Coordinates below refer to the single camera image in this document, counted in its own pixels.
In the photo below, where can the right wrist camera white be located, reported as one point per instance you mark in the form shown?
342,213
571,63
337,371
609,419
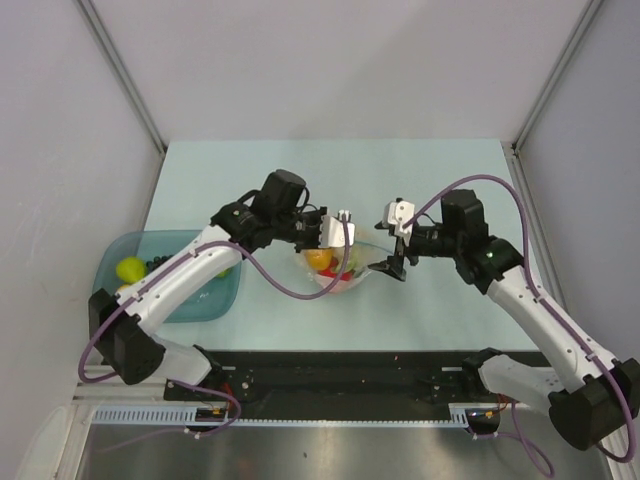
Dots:
395,217

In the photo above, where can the white cable duct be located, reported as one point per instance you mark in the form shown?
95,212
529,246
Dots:
191,416

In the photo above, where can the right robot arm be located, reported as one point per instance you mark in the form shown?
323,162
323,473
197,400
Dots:
589,393

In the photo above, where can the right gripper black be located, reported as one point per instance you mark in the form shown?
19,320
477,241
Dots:
393,266

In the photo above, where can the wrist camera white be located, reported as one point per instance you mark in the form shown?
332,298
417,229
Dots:
395,217
337,231

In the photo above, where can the orange fruit toy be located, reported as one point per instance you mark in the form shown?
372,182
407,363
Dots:
319,259

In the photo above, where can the black grape bunch toy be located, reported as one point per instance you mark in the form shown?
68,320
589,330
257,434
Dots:
157,261

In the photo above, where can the green lettuce toy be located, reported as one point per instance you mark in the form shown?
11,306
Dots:
358,260

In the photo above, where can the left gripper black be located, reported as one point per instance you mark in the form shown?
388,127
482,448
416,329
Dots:
316,237

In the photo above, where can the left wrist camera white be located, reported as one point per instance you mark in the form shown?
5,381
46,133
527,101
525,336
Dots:
337,231

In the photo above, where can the green apple toy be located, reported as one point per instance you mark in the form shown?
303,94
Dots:
223,273

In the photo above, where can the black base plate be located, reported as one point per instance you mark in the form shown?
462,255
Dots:
375,386

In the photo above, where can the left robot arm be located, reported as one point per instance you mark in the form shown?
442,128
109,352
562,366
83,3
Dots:
122,326

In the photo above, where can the aluminium frame rail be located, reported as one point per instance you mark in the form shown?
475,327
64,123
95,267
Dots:
114,391

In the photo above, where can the red apple toy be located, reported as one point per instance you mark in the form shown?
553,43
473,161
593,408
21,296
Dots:
329,273

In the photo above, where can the clear zip top bag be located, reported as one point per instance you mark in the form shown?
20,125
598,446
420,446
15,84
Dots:
378,253

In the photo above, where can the teal plastic tray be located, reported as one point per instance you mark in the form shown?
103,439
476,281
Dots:
210,302

